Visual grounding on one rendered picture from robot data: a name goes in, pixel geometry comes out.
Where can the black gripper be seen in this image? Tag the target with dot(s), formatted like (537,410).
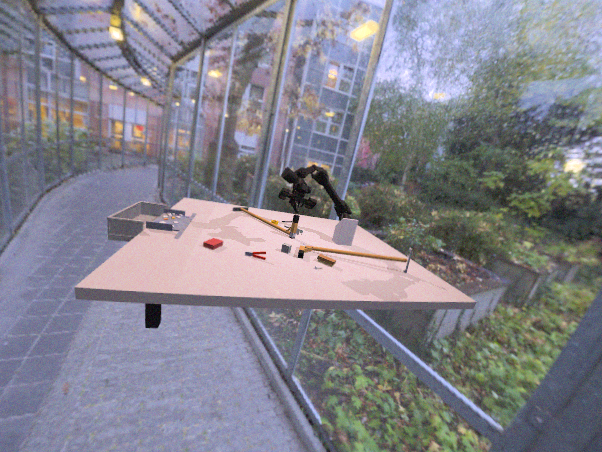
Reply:
(297,199)

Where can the red square tile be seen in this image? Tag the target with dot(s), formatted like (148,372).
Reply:
(213,243)

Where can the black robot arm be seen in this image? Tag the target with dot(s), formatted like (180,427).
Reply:
(322,177)

